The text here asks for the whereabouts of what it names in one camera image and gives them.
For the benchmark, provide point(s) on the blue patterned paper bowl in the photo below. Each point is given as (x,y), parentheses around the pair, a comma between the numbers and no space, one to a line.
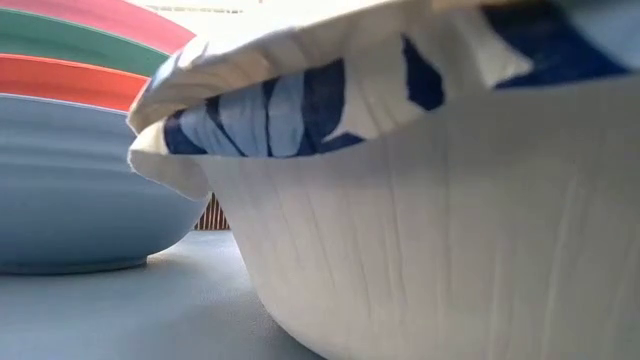
(300,45)
(425,225)

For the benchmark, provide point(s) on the pink plastic bowl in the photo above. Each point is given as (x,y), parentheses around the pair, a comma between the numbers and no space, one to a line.
(125,20)

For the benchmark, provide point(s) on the green plastic bowl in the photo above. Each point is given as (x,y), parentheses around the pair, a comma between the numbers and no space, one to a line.
(75,42)

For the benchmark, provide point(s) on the white-flowered plant in striped pot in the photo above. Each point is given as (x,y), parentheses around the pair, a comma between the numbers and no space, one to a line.
(215,217)

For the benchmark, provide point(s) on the blue table mat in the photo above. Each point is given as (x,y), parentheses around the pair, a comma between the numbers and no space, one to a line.
(125,310)

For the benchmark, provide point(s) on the light blue plastic bowl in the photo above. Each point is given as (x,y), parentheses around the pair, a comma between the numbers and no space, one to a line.
(75,190)

